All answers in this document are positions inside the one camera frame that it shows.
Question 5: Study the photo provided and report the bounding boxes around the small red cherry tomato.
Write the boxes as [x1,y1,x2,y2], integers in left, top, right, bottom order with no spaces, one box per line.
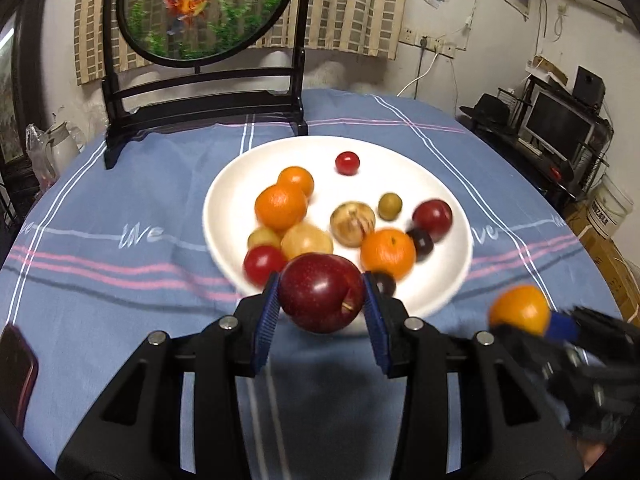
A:
[335,151,360,176]

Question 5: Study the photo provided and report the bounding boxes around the small yellow-green fruit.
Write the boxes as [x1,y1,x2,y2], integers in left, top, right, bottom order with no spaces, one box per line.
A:
[378,193,402,221]

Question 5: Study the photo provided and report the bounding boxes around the framed picture on wall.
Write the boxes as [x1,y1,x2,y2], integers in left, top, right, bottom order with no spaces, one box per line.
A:
[0,15,23,164]

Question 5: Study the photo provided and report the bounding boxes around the white kettle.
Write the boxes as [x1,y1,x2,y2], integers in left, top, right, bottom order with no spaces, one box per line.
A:
[43,122,86,179]

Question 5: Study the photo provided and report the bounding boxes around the yellow round pear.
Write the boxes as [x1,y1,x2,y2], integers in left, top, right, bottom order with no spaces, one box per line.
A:
[281,222,333,260]

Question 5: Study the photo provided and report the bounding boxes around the dark purple plum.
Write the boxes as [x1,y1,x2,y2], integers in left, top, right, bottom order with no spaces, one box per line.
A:
[406,226,434,262]

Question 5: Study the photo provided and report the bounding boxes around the round goldfish screen on stand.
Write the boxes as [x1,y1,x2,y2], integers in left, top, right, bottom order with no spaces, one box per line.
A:
[102,0,309,169]

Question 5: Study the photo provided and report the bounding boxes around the white bucket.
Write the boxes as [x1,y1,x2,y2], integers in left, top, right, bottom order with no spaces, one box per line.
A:
[587,174,634,240]

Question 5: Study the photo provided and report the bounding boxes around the beige checked curtain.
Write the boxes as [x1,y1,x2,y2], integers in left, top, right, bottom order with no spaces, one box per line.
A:
[74,0,406,84]

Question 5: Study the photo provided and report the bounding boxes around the blue striped tablecloth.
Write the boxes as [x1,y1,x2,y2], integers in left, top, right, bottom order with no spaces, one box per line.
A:
[1,90,618,479]

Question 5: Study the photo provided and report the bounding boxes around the striped pepino melon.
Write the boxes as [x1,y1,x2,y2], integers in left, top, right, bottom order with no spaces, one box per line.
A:
[330,202,375,248]

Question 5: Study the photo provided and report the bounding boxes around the computer monitor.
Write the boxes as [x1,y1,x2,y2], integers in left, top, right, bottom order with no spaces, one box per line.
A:
[521,86,596,162]

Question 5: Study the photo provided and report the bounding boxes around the small dark plum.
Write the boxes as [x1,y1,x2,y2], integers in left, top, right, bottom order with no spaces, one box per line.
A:
[371,271,397,297]

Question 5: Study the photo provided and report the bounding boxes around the small orange tangerine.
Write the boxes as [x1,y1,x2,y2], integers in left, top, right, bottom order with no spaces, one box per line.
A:
[278,166,314,198]

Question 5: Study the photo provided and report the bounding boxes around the white oval plate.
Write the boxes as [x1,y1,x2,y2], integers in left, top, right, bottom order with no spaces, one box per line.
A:
[202,136,473,318]

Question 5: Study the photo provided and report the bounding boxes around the large dark red plum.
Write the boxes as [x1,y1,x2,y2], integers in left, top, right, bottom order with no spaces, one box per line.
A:
[278,252,366,334]

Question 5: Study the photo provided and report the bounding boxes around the yellow-orange persimmon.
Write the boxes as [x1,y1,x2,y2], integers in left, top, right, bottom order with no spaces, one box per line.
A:
[488,285,551,336]

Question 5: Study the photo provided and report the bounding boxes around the large orange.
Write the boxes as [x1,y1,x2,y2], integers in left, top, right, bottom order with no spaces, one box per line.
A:
[359,228,416,282]

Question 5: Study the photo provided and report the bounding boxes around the small green-yellow fruit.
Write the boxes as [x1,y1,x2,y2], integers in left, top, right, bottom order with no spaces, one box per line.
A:
[247,226,281,250]

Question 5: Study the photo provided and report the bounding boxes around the smartphone in maroon case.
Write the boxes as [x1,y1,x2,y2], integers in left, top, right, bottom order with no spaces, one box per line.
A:
[0,324,38,434]

